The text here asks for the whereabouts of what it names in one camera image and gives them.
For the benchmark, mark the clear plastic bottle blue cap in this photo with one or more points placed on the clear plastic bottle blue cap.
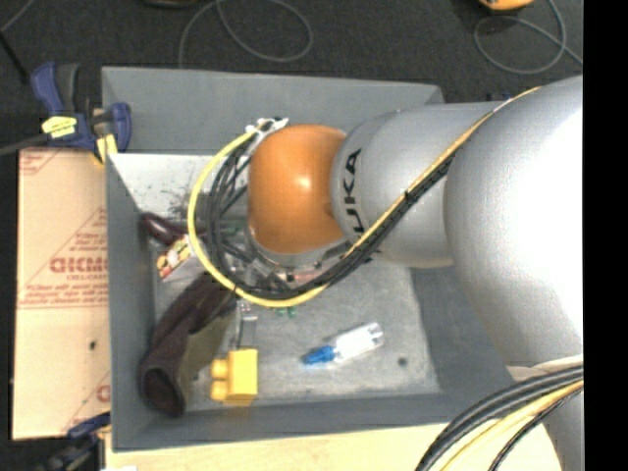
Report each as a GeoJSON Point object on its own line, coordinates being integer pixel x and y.
{"type": "Point", "coordinates": [350, 344]}

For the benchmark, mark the dark maroon curved band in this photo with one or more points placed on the dark maroon curved band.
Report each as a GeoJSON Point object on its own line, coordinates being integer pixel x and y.
{"type": "Point", "coordinates": [157, 228]}

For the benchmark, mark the small colourful printed packet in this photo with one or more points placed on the small colourful printed packet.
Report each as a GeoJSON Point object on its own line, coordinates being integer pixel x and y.
{"type": "Point", "coordinates": [172, 259]}

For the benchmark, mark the yellow toy block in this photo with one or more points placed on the yellow toy block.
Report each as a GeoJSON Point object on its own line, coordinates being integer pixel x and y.
{"type": "Point", "coordinates": [240, 376]}

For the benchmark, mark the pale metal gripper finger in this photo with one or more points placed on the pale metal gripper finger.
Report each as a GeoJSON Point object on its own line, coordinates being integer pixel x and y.
{"type": "Point", "coordinates": [251, 332]}
{"type": "Point", "coordinates": [240, 327]}

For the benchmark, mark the brown cardboard board red print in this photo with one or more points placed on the brown cardboard board red print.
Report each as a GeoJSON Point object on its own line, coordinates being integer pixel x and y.
{"type": "Point", "coordinates": [59, 341]}

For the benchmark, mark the dark brown sock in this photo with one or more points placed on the dark brown sock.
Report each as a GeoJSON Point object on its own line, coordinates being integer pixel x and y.
{"type": "Point", "coordinates": [174, 341]}

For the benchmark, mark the grey metal bin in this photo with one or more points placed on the grey metal bin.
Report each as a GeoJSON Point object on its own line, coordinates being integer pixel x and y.
{"type": "Point", "coordinates": [343, 400]}

